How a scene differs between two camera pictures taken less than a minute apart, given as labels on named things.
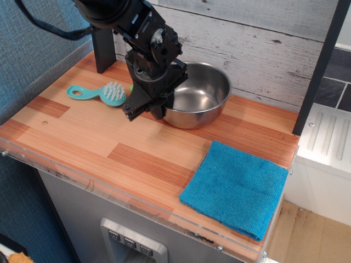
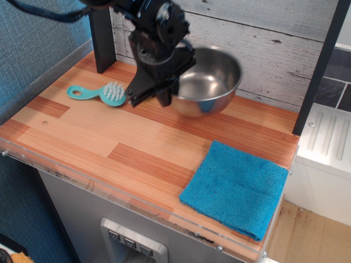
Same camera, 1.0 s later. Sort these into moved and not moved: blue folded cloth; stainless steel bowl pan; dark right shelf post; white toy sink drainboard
Moved: stainless steel bowl pan
Not moved: blue folded cloth; dark right shelf post; white toy sink drainboard
